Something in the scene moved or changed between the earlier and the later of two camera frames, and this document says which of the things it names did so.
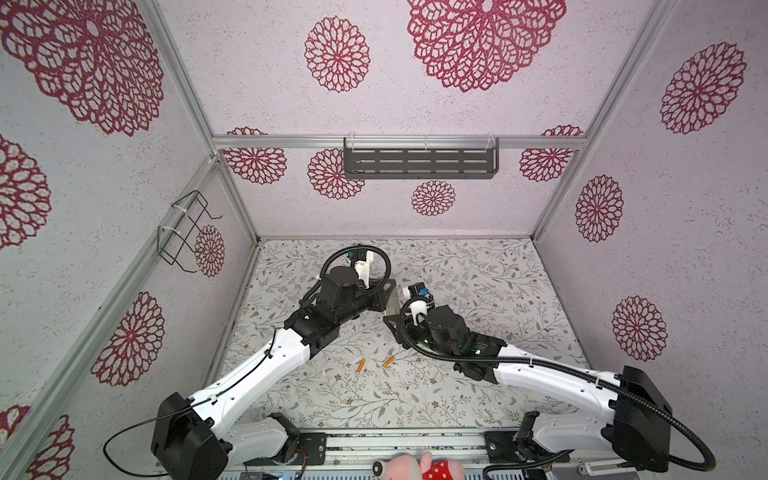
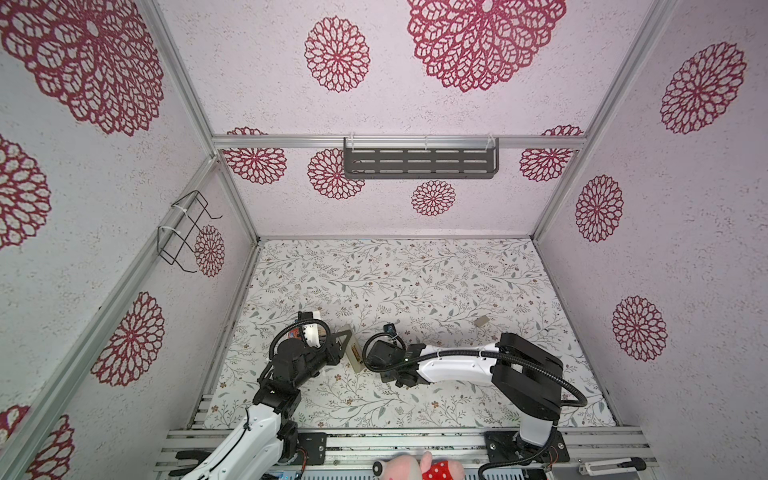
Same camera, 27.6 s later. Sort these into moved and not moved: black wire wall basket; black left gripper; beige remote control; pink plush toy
Moved: beige remote control; black left gripper
Not moved: pink plush toy; black wire wall basket
